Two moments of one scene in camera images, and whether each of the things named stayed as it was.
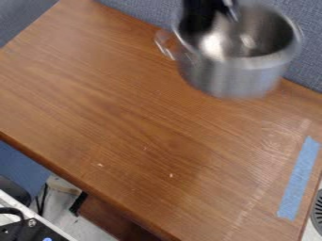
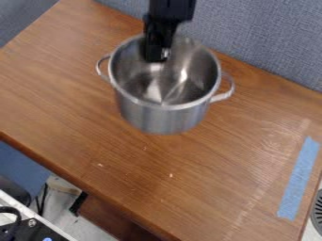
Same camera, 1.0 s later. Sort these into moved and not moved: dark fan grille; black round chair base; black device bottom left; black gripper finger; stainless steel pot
Moved: stainless steel pot; black gripper finger
Not moved: dark fan grille; black round chair base; black device bottom left
